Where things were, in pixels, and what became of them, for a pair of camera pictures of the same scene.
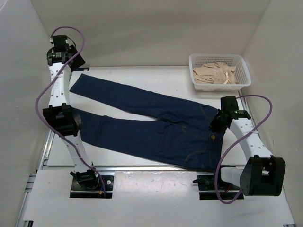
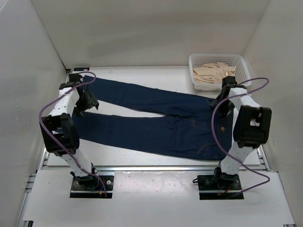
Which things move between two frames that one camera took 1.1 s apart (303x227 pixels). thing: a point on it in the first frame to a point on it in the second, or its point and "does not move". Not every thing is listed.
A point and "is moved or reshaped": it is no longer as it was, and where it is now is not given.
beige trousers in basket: [218, 73] does not move
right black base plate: [207, 190] does not move
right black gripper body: [216, 124] to [225, 107]
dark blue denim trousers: [181, 134] is moved or reshaped
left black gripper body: [78, 61] to [84, 103]
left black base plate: [77, 190] does not move
